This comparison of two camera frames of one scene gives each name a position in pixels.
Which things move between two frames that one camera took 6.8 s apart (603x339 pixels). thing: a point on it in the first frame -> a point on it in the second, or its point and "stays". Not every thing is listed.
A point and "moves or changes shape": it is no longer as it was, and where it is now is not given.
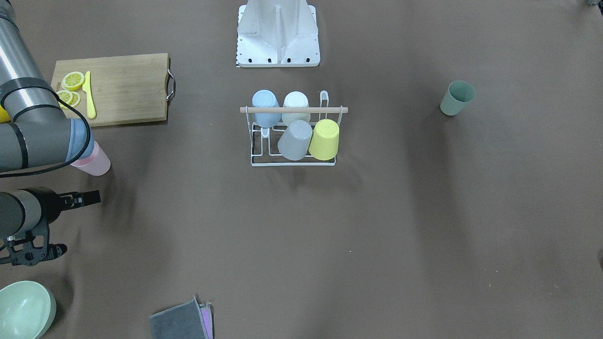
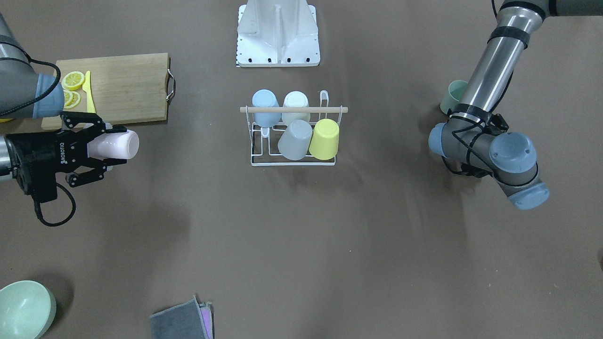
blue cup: x=265 y=98 stays
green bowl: x=27 y=309 stays
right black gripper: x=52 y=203 -> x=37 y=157
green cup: x=460 y=93 stays
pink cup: x=97 y=163 moves or changes shape
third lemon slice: x=76 y=99 stays
